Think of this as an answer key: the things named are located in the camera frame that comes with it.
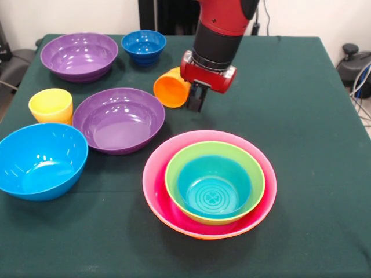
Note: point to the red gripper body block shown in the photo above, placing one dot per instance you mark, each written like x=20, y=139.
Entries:
x=205, y=76

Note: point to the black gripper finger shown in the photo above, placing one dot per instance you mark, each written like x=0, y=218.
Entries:
x=192, y=98
x=203, y=100

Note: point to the orange plastic cup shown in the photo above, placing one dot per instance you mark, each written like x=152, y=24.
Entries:
x=171, y=91

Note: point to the green plastic bowl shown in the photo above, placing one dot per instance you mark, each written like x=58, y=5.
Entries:
x=174, y=168

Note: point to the purple plastic bowl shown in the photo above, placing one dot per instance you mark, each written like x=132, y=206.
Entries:
x=119, y=124
x=78, y=60

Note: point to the pink plastic bowl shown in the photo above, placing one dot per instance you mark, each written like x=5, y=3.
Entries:
x=153, y=173

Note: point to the light blue plastic cup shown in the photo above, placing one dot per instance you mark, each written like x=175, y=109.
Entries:
x=214, y=185

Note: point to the yellow plastic cup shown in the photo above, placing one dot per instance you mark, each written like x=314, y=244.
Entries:
x=50, y=104

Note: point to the light blue plastic bowl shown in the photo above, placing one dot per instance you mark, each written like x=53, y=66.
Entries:
x=40, y=162

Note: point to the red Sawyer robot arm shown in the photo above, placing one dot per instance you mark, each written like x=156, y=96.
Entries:
x=220, y=29

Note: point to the small dark blue bowl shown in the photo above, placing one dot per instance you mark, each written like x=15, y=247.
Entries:
x=143, y=49

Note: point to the dark green table cloth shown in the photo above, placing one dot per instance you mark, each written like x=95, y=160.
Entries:
x=304, y=144

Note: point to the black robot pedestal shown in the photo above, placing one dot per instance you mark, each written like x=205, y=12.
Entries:
x=174, y=14

